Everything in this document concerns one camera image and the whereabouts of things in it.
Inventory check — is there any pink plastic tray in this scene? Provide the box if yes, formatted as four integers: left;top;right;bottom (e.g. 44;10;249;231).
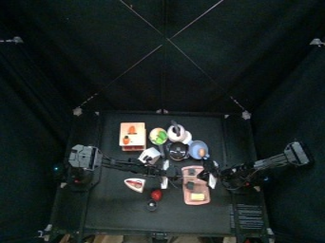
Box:
181;164;213;206

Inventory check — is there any blue toy pot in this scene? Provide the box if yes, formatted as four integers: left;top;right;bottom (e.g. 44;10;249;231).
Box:
188;140;212;160

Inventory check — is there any red toy tomato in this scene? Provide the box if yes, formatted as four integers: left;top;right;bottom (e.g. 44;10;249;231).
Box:
150;189;163;202

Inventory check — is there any white toy toaster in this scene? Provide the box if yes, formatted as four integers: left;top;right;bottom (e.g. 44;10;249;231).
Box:
138;146;163;166

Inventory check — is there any white triangular toy with red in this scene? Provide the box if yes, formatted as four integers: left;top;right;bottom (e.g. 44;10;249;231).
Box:
123;178;147;195

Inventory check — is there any small black round cup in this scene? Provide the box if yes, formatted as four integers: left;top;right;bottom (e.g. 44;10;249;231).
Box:
145;199;159;213

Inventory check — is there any white cup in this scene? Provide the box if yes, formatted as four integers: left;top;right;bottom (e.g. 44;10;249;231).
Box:
166;120;193;145

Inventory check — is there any round bowl with green food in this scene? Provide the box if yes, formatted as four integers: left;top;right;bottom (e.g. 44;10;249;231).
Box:
149;127;170;157

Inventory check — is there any wooden box with carrot pictures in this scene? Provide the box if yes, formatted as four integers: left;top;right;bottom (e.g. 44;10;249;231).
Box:
118;121;147;153

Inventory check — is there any white printed text label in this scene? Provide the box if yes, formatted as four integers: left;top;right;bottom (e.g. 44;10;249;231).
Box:
234;203;266;233

